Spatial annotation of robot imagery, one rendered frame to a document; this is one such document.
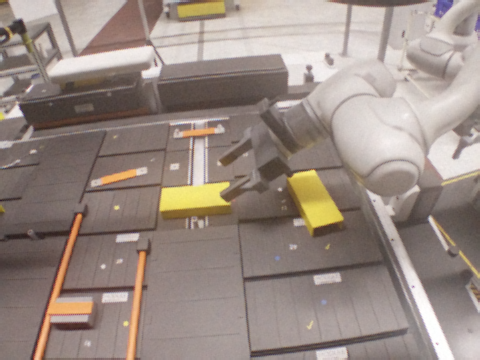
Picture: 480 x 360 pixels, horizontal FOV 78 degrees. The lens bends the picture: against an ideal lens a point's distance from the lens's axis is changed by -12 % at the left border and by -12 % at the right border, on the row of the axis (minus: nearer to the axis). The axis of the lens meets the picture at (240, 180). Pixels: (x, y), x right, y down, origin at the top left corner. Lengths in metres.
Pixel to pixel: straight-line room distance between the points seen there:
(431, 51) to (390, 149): 0.82
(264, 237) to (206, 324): 0.22
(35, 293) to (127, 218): 0.25
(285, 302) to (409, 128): 0.36
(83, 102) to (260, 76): 0.59
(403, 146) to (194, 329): 0.44
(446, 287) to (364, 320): 0.31
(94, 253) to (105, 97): 0.58
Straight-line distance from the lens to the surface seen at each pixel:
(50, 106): 1.25
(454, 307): 0.86
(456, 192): 2.00
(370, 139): 0.48
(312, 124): 0.62
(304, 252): 0.68
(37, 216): 0.91
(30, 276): 0.80
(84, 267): 0.75
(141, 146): 0.99
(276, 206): 0.75
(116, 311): 0.67
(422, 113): 0.52
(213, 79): 1.08
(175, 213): 0.76
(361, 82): 0.60
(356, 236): 0.72
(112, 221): 0.81
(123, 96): 1.15
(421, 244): 0.93
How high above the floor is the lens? 1.57
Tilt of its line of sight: 44 degrees down
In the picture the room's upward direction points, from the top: 5 degrees counter-clockwise
